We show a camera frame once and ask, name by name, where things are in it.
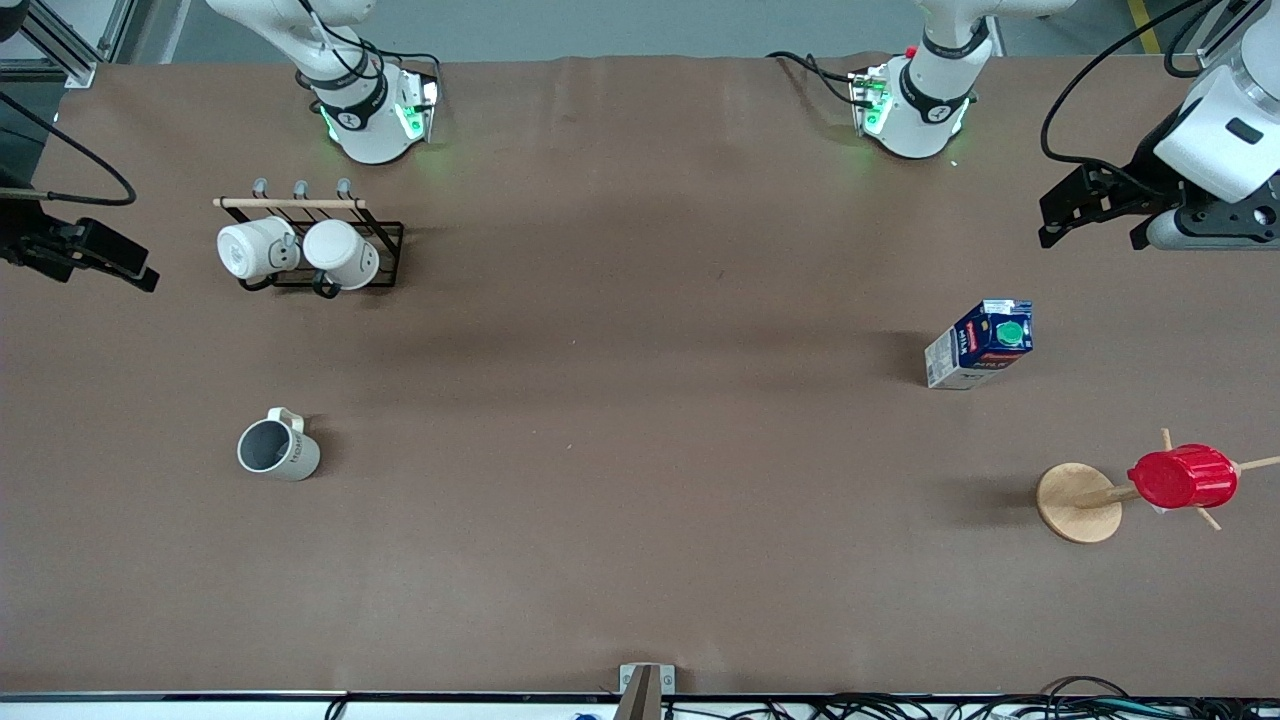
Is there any black wire mug rack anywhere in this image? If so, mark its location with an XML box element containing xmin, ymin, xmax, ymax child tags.
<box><xmin>213</xmin><ymin>178</ymin><xmax>405</xmax><ymax>299</ymax></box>

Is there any black left arm base cable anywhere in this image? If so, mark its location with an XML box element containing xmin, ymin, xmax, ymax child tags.
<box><xmin>768</xmin><ymin>50</ymin><xmax>863</xmax><ymax>107</ymax></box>

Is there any white mug with face print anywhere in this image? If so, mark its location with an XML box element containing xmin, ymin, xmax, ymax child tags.
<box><xmin>217</xmin><ymin>216</ymin><xmax>301</xmax><ymax>282</ymax></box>

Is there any aluminium frame profile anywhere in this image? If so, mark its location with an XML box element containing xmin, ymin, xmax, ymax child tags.
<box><xmin>0</xmin><ymin>0</ymin><xmax>136</xmax><ymax>89</ymax></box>

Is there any black cable bundle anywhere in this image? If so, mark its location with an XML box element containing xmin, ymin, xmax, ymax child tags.
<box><xmin>800</xmin><ymin>676</ymin><xmax>1280</xmax><ymax>720</ymax></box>

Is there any metal bracket with post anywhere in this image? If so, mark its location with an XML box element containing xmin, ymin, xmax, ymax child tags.
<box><xmin>612</xmin><ymin>663</ymin><xmax>676</xmax><ymax>720</ymax></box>

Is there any plain white mug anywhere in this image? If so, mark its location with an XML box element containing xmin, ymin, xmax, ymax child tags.
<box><xmin>302</xmin><ymin>219</ymin><xmax>381</xmax><ymax>291</ymax></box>

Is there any red plastic cup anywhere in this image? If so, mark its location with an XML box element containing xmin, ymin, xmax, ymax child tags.
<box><xmin>1128</xmin><ymin>444</ymin><xmax>1239</xmax><ymax>510</ymax></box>

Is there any wooden mug tree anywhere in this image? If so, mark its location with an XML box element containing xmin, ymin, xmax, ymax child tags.
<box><xmin>1036</xmin><ymin>428</ymin><xmax>1280</xmax><ymax>545</ymax></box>

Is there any brown table cover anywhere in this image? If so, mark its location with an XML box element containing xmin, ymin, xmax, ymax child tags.
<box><xmin>0</xmin><ymin>55</ymin><xmax>1280</xmax><ymax>697</ymax></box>

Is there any blue white milk carton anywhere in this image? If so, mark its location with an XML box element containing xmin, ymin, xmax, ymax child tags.
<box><xmin>924</xmin><ymin>299</ymin><xmax>1034</xmax><ymax>391</ymax></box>

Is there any grey ceramic mug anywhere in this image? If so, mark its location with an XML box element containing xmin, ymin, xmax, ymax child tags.
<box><xmin>237</xmin><ymin>407</ymin><xmax>322</xmax><ymax>483</ymax></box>

